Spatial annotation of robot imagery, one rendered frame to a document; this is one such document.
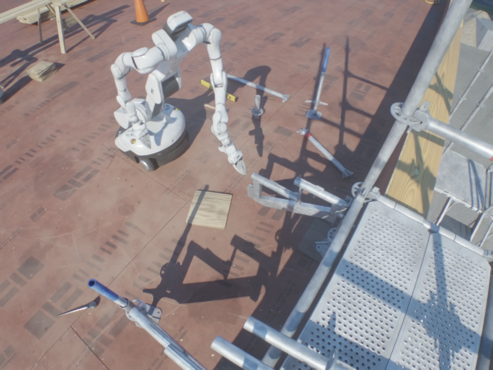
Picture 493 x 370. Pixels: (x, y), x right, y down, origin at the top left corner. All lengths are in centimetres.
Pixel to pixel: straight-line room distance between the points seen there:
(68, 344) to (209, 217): 130
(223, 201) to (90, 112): 206
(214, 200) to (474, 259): 171
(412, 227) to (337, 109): 203
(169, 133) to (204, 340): 155
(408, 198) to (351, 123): 161
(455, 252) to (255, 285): 118
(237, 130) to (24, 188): 214
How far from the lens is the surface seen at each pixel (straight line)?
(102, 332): 203
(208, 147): 256
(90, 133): 319
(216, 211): 209
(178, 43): 166
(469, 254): 151
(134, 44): 490
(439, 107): 242
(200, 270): 193
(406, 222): 140
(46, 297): 232
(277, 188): 173
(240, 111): 295
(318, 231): 206
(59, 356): 216
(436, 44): 98
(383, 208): 138
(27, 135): 371
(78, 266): 227
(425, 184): 170
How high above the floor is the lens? 180
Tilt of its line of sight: 53 degrees down
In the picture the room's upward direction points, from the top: straight up
